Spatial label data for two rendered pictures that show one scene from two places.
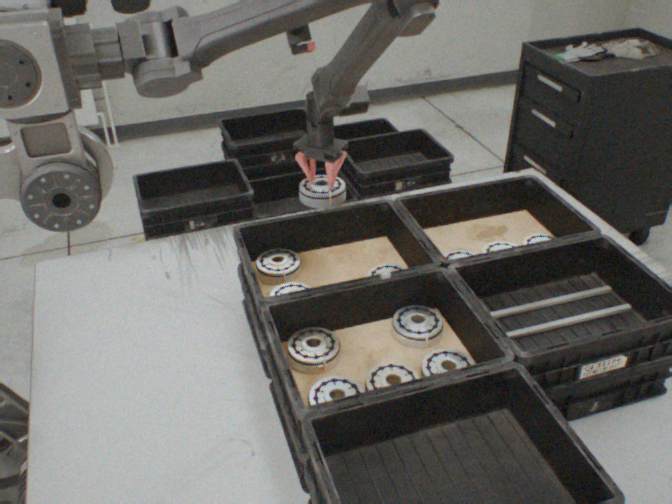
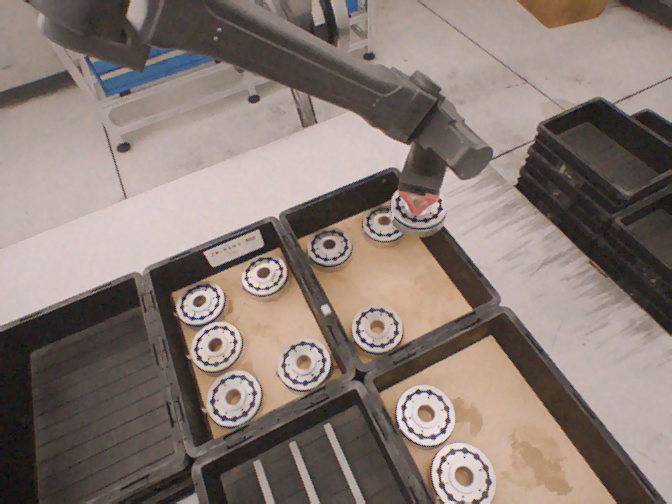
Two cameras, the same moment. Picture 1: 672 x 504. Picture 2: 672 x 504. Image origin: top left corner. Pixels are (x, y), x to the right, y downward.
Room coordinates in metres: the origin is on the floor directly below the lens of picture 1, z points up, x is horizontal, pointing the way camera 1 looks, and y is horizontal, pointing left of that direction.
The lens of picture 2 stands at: (1.10, -0.45, 1.64)
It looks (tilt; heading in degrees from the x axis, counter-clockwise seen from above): 56 degrees down; 88
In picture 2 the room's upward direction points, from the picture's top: 7 degrees counter-clockwise
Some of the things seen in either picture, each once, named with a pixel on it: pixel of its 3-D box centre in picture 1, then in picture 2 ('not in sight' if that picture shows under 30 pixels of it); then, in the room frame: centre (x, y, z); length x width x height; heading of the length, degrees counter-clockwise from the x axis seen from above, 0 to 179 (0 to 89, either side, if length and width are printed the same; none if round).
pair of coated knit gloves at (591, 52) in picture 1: (580, 51); not in sight; (2.68, -1.01, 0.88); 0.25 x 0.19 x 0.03; 109
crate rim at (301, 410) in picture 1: (381, 334); (240, 319); (0.92, -0.08, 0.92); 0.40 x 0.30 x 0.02; 107
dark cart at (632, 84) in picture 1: (593, 150); not in sight; (2.65, -1.15, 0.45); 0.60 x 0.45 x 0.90; 109
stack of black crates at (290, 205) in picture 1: (299, 227); (667, 271); (2.25, 0.15, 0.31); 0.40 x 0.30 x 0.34; 109
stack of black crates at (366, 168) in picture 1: (391, 198); not in sight; (2.38, -0.23, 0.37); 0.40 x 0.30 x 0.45; 109
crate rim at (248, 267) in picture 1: (332, 248); (380, 256); (1.21, 0.01, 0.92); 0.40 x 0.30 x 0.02; 107
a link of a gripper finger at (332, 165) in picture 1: (325, 165); (420, 190); (1.28, 0.02, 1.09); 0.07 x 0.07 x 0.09; 63
